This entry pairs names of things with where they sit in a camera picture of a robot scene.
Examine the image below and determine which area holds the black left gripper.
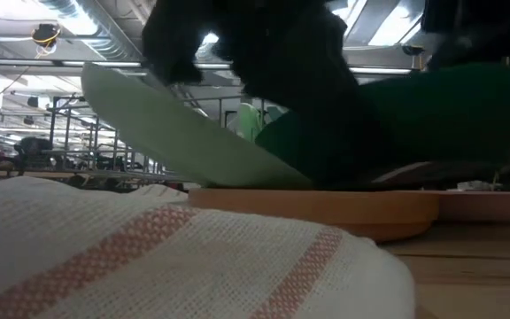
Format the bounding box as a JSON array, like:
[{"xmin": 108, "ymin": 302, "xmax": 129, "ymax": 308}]
[{"xmin": 142, "ymin": 0, "xmax": 358, "ymax": 112}]

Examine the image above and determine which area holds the dark green plate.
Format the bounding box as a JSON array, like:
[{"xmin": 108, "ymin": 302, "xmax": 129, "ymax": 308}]
[
  {"xmin": 254, "ymin": 59, "xmax": 510, "ymax": 187},
  {"xmin": 263, "ymin": 105, "xmax": 290, "ymax": 128}
]

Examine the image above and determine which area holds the light green plate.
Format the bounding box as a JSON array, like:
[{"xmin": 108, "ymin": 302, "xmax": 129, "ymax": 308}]
[
  {"xmin": 236, "ymin": 102, "xmax": 263, "ymax": 143},
  {"xmin": 81, "ymin": 61, "xmax": 313, "ymax": 190}
]

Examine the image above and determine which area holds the brown divided plate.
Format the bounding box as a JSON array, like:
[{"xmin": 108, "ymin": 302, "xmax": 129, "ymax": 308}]
[{"xmin": 187, "ymin": 186, "xmax": 441, "ymax": 244}]

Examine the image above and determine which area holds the pink plate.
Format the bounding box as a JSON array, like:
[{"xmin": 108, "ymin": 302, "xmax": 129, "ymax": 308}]
[{"xmin": 436, "ymin": 190, "xmax": 510, "ymax": 222}]

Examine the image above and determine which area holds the white red-striped towel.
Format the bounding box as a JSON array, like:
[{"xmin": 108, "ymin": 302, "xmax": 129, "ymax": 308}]
[{"xmin": 0, "ymin": 175, "xmax": 415, "ymax": 319}]

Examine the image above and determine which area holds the ceiling-hung yellow cable reel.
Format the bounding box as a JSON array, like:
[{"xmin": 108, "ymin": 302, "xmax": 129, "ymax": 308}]
[{"xmin": 31, "ymin": 22, "xmax": 62, "ymax": 59}]

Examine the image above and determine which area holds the grey wire dish rack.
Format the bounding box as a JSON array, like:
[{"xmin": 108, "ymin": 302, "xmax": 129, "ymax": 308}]
[{"xmin": 0, "ymin": 93, "xmax": 265, "ymax": 183}]

